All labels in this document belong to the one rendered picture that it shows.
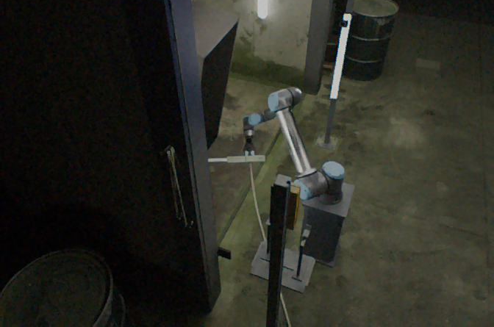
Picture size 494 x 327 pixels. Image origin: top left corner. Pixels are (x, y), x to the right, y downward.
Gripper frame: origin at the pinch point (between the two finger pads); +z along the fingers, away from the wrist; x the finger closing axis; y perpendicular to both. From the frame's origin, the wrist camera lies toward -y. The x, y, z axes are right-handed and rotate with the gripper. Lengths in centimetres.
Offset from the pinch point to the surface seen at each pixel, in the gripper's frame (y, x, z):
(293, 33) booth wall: 100, -56, -149
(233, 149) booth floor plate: 81, 15, -19
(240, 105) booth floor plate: 130, 7, -76
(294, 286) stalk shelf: -98, -20, 78
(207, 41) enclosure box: -89, 24, -66
